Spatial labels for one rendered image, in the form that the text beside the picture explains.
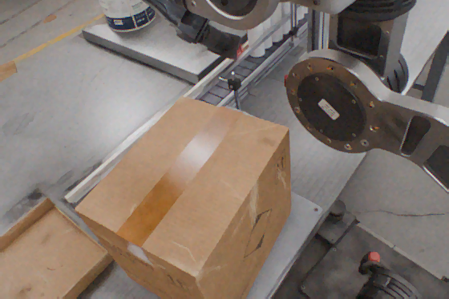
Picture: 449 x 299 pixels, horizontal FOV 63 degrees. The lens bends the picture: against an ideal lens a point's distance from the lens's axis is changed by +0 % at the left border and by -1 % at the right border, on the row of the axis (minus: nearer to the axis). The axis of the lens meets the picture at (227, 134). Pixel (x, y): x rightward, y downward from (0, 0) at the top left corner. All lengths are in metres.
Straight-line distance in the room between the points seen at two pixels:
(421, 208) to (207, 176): 1.49
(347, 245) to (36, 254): 1.06
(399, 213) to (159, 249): 1.51
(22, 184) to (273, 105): 0.76
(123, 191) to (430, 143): 0.47
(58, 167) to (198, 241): 0.71
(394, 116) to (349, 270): 0.93
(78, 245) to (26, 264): 0.12
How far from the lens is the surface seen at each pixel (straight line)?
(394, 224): 1.89
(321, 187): 0.93
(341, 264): 1.46
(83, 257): 0.95
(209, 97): 1.11
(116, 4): 1.53
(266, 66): 1.23
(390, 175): 2.05
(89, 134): 1.22
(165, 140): 0.67
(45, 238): 1.03
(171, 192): 0.59
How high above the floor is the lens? 1.58
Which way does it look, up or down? 45 degrees down
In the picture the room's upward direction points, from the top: 12 degrees counter-clockwise
